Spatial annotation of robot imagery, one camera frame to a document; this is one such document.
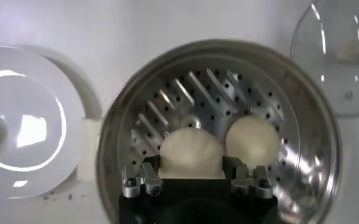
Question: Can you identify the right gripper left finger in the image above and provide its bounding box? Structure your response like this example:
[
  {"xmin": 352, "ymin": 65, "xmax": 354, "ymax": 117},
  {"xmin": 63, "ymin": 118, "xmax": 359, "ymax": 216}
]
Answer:
[{"xmin": 120, "ymin": 154, "xmax": 165, "ymax": 200}]

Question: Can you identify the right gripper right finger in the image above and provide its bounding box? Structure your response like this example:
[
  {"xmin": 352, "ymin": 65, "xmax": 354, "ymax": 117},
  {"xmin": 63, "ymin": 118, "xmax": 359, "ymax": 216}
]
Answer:
[{"xmin": 222, "ymin": 155, "xmax": 274, "ymax": 200}]

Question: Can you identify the white steamed baozi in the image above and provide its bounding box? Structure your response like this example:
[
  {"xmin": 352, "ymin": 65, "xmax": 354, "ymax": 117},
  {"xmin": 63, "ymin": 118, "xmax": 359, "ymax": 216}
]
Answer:
[
  {"xmin": 158, "ymin": 127, "xmax": 226, "ymax": 180},
  {"xmin": 225, "ymin": 115, "xmax": 282, "ymax": 168}
]

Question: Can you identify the round glass pot lid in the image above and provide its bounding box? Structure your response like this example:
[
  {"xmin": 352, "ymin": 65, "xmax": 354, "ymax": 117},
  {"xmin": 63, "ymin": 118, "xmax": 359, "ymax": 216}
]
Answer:
[{"xmin": 290, "ymin": 0, "xmax": 359, "ymax": 118}]

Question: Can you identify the stainless steel steamer basket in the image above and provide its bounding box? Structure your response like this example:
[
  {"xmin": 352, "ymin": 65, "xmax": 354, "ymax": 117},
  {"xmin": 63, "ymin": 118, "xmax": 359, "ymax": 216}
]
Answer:
[{"xmin": 96, "ymin": 38, "xmax": 343, "ymax": 224}]

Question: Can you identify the white round plate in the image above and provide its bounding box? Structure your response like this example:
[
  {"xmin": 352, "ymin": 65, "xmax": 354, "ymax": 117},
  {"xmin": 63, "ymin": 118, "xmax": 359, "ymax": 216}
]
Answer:
[{"xmin": 0, "ymin": 45, "xmax": 87, "ymax": 200}]

